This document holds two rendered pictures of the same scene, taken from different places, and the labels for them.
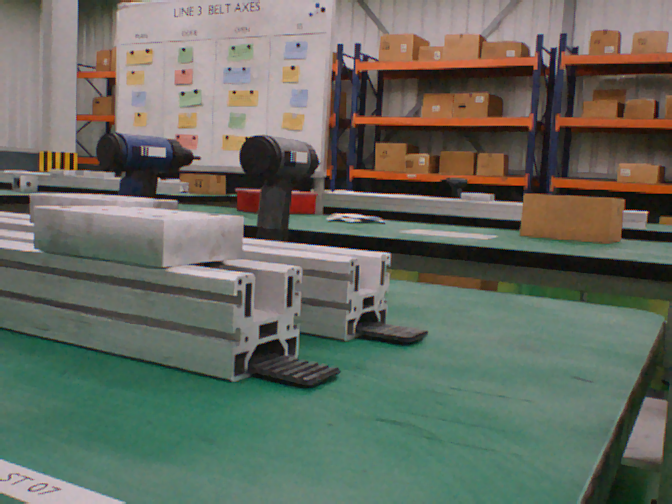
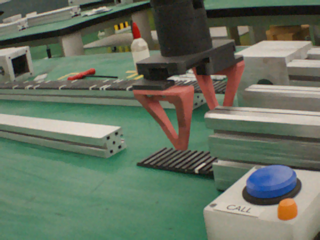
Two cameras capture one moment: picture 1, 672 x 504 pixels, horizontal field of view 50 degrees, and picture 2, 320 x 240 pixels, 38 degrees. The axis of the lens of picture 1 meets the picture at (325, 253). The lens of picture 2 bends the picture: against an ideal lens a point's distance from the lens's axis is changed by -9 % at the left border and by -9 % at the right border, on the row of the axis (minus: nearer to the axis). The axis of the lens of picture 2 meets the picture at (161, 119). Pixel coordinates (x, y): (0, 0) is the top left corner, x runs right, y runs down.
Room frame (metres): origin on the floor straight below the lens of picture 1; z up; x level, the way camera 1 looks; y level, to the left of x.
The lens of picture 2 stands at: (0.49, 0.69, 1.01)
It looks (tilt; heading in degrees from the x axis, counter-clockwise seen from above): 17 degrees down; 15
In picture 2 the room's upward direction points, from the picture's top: 12 degrees counter-clockwise
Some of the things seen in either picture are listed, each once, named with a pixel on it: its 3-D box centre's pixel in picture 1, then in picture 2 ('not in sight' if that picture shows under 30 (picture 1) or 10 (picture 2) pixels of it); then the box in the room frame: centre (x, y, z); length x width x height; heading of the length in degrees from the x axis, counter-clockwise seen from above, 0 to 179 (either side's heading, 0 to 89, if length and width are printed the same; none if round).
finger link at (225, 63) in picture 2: not in sight; (209, 89); (1.04, 0.77, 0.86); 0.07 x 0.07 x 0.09; 60
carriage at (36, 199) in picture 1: (103, 221); not in sight; (0.96, 0.30, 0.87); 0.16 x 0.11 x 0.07; 60
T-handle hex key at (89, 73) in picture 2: not in sight; (97, 76); (1.56, 1.09, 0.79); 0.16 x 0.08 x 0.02; 53
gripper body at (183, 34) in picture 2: not in sight; (183, 34); (1.02, 0.78, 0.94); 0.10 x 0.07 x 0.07; 150
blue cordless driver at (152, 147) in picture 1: (154, 203); not in sight; (1.19, 0.29, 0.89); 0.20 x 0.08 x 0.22; 144
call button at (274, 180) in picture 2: not in sight; (272, 186); (0.82, 0.70, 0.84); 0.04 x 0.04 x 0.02
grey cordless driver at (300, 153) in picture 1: (287, 214); not in sight; (1.05, 0.06, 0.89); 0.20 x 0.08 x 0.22; 156
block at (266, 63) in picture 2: not in sight; (274, 82); (1.17, 0.69, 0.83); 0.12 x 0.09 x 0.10; 150
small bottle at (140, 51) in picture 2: not in sight; (139, 46); (1.57, 0.99, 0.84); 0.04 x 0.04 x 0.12
